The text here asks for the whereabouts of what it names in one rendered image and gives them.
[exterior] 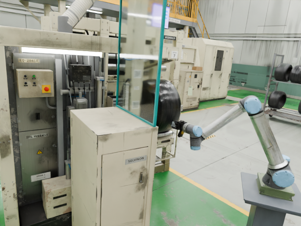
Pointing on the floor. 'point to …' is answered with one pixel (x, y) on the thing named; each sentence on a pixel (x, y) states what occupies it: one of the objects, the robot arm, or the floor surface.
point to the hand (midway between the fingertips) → (172, 126)
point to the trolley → (278, 103)
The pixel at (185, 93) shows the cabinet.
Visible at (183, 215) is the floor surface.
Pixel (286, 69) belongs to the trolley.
